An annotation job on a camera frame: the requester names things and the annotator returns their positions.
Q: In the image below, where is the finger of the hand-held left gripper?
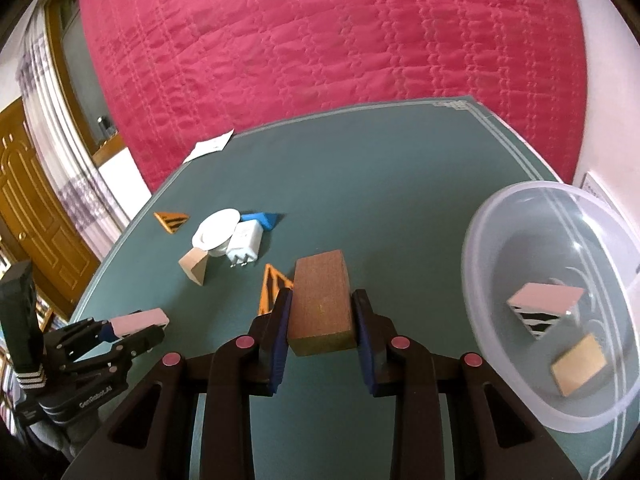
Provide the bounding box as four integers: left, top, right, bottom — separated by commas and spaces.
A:
60, 326, 167, 376
46, 317, 117, 357

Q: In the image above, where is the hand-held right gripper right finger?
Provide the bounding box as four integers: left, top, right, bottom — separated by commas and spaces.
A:
352, 289, 583, 480

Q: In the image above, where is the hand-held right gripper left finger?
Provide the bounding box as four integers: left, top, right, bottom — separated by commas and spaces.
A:
60, 287, 296, 480

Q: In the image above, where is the pink rectangular block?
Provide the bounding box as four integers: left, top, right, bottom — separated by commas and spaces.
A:
110, 308, 170, 339

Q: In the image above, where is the orange hollow triangle block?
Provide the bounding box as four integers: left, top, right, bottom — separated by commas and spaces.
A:
259, 263, 297, 317

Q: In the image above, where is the brown wooden block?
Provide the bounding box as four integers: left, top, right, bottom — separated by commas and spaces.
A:
287, 249, 358, 357

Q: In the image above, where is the light wooden wedge block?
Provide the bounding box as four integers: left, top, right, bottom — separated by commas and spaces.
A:
179, 247, 210, 287

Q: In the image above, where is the white power adapter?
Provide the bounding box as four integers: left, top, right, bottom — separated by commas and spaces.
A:
226, 220, 266, 269

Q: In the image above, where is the white round lid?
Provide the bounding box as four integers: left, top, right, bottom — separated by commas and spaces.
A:
192, 208, 242, 257

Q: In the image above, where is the clear plastic bowl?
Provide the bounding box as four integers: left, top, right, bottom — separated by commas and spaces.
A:
461, 181, 640, 434

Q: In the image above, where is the blue triangular block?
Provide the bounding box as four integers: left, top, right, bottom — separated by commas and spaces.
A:
240, 211, 279, 234

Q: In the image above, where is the orange striped triangular block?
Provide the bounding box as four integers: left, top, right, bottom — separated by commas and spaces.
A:
154, 210, 192, 236

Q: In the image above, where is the wooden door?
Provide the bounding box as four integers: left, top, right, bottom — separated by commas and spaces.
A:
0, 97, 102, 322

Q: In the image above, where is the pink striped triangular block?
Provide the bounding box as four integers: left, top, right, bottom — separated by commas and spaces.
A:
506, 282, 586, 341

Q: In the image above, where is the white paper slip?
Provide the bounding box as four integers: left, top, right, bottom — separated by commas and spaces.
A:
182, 129, 235, 164

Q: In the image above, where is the white striped curtain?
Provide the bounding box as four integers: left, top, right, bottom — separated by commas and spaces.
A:
16, 0, 132, 243

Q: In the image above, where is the tan wooden block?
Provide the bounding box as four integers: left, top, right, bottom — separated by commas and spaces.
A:
550, 333, 607, 399

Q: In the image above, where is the white printed sheet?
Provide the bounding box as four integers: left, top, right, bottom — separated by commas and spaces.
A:
581, 172, 614, 209

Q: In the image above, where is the red quilted bedspread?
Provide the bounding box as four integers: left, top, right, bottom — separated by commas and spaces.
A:
75, 0, 589, 204

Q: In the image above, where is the wooden window frame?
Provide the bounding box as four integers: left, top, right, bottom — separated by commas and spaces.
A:
43, 0, 127, 163

